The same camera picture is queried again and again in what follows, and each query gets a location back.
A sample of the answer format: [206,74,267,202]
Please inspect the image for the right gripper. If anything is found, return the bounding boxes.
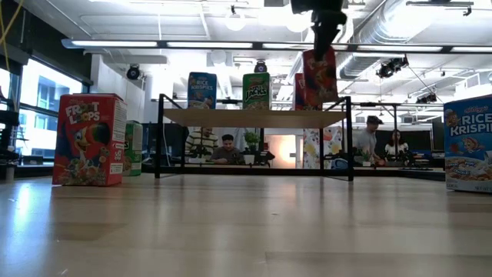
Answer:
[291,0,348,61]

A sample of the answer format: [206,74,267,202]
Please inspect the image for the red Froot Loops cereal box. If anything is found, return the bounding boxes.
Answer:
[52,93,128,187]
[302,46,339,108]
[294,72,305,112]

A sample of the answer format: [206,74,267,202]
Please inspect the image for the green Apple Jacks cereal box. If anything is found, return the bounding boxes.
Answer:
[242,72,271,111]
[123,120,144,177]

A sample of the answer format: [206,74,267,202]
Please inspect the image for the blue Rice Krispies cereal box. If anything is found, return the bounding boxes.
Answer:
[444,94,492,193]
[187,72,218,110]

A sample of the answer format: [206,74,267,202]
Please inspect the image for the black ceiling spotlight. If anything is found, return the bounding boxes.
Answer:
[376,56,409,79]
[416,92,438,105]

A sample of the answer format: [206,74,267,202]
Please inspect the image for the round white pendant lamp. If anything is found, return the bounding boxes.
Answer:
[224,5,247,32]

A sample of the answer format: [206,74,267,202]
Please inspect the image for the person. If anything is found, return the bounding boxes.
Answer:
[384,129,411,165]
[185,127,219,158]
[210,133,245,165]
[354,115,385,167]

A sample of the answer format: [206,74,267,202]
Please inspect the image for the colourful patterned panel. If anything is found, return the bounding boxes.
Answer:
[303,126,343,169]

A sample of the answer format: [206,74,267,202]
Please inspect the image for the green potted plant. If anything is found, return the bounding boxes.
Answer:
[244,130,261,165]

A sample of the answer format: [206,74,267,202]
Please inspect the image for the dark computer monitor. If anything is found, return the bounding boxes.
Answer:
[432,122,446,152]

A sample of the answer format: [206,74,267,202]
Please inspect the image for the long ceiling light strip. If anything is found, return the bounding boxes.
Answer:
[61,38,492,55]

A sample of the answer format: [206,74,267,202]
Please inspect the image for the large window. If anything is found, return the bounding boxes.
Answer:
[0,57,84,161]

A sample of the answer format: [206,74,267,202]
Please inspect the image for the silver ventilation duct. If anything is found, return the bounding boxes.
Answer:
[337,0,439,80]

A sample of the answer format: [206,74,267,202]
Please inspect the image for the wooden shelf with black frame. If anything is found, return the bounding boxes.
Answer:
[155,93,354,182]

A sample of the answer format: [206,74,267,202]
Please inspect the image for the black metal rig frame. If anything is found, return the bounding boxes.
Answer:
[337,102,445,170]

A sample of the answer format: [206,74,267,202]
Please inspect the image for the black aluminium table frame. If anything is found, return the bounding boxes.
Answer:
[15,164,447,182]

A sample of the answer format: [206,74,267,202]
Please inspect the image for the yellow hanging cable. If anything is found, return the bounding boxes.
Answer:
[0,0,25,72]

